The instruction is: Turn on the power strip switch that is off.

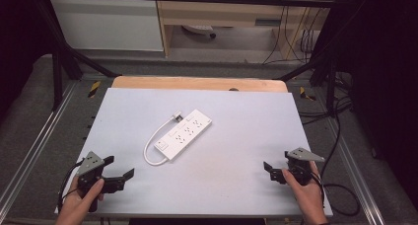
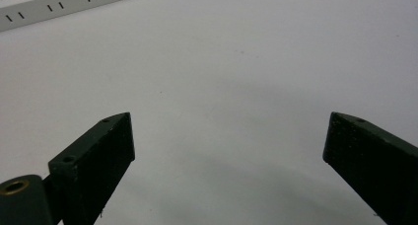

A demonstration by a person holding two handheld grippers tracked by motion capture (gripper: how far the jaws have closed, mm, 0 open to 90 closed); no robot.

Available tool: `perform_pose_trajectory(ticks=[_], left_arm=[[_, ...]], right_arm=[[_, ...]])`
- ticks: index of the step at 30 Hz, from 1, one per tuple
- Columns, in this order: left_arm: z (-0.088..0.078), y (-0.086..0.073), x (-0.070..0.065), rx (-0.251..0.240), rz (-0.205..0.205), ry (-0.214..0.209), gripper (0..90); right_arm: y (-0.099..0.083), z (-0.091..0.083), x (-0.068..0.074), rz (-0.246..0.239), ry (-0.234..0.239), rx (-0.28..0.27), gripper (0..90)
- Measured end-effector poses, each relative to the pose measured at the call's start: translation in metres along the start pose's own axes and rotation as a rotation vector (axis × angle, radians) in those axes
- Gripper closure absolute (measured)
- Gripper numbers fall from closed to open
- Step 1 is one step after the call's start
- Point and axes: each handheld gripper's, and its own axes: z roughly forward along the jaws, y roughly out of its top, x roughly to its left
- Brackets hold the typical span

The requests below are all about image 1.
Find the white cabinet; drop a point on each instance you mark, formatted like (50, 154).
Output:
(108, 24)

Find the person's left hand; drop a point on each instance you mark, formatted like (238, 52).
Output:
(74, 207)

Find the person's right hand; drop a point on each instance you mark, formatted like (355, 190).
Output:
(310, 198)

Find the white device under desk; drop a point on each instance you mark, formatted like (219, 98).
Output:
(198, 29)

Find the black metal frame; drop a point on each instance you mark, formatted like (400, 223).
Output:
(57, 73)

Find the white power strip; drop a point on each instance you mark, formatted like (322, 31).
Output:
(184, 134)

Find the aluminium rail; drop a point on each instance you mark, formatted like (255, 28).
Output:
(36, 142)
(355, 172)

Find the yellow black tape marker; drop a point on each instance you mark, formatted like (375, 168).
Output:
(306, 94)
(94, 89)

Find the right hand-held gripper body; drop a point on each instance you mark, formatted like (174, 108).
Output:
(302, 167)

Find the light wooden desk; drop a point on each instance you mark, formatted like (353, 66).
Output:
(213, 13)

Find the wooden board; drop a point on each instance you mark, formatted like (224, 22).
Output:
(197, 83)

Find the white plug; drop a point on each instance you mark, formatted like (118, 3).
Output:
(177, 116)

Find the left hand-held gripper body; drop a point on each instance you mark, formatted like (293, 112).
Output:
(89, 164)

